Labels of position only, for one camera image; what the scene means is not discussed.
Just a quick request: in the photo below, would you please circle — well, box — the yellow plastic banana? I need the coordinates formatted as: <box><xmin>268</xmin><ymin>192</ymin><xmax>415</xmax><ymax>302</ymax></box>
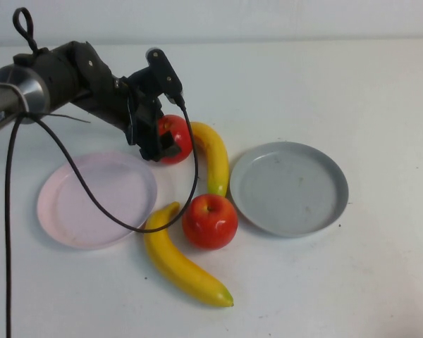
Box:
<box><xmin>189</xmin><ymin>122</ymin><xmax>231</xmax><ymax>198</ymax></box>
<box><xmin>143</xmin><ymin>201</ymin><xmax>234</xmax><ymax>308</ymax></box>

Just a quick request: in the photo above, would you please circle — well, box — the left camera mount bracket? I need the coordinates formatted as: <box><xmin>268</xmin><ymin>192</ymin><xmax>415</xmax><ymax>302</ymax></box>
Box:
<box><xmin>120</xmin><ymin>66</ymin><xmax>165</xmax><ymax>105</ymax></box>

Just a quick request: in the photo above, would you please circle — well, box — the black cable tie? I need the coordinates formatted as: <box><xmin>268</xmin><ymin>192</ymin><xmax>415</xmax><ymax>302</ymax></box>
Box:
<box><xmin>49</xmin><ymin>111</ymin><xmax>92</xmax><ymax>125</ymax></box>

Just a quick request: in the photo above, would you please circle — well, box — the pink round plate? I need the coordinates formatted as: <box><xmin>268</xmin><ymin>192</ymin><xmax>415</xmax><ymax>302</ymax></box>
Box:
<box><xmin>37</xmin><ymin>151</ymin><xmax>159</xmax><ymax>251</ymax></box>

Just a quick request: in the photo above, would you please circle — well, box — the grey round plate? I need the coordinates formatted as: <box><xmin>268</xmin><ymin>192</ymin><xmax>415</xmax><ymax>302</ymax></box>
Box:
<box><xmin>229</xmin><ymin>141</ymin><xmax>350</xmax><ymax>239</ymax></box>

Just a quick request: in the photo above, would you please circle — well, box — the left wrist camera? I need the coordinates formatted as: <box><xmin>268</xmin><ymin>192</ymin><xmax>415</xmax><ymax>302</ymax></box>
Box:
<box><xmin>146</xmin><ymin>47</ymin><xmax>185</xmax><ymax>99</ymax></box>

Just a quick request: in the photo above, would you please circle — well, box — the left arm looped cable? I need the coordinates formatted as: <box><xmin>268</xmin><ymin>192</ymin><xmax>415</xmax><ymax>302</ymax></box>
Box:
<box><xmin>12</xmin><ymin>6</ymin><xmax>39</xmax><ymax>56</ymax></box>

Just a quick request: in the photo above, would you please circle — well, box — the white zip tie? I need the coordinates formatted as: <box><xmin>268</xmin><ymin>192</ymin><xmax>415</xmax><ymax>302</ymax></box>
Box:
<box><xmin>1</xmin><ymin>82</ymin><xmax>28</xmax><ymax>114</ymax></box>

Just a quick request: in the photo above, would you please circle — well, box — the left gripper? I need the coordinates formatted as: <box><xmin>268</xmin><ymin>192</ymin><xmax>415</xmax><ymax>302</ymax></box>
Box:
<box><xmin>126</xmin><ymin>91</ymin><xmax>182</xmax><ymax>163</ymax></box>

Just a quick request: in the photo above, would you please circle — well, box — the red plastic apple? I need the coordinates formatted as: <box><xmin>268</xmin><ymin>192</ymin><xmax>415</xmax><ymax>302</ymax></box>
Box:
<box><xmin>181</xmin><ymin>194</ymin><xmax>239</xmax><ymax>251</ymax></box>
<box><xmin>157</xmin><ymin>114</ymin><xmax>195</xmax><ymax>165</ymax></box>

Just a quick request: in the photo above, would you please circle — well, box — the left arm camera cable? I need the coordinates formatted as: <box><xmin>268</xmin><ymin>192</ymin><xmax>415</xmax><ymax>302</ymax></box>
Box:
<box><xmin>5</xmin><ymin>95</ymin><xmax>199</xmax><ymax>338</ymax></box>

